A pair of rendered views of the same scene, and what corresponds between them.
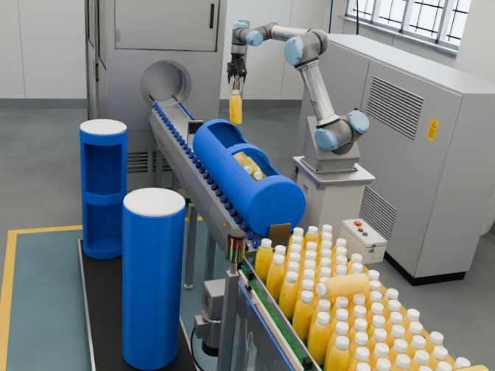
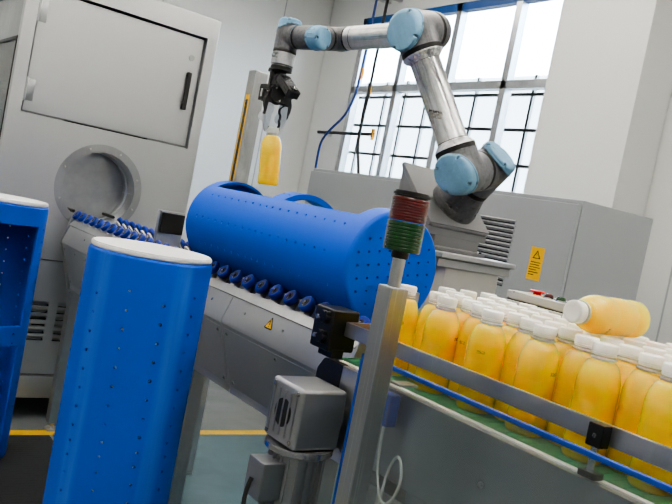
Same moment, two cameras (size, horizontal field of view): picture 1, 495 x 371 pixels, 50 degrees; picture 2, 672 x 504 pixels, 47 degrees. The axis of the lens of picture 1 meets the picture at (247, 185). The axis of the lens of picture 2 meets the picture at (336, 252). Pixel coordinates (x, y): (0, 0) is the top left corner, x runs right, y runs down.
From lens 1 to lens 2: 1.07 m
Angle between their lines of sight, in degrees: 24
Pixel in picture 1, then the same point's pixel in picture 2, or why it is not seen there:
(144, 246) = (133, 325)
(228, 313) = (378, 382)
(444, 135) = (557, 267)
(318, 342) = (602, 401)
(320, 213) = not seen: hidden behind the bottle
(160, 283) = (151, 416)
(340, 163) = (461, 238)
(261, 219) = (366, 282)
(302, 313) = (542, 365)
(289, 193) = not seen: hidden behind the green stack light
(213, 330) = (295, 479)
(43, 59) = not seen: outside the picture
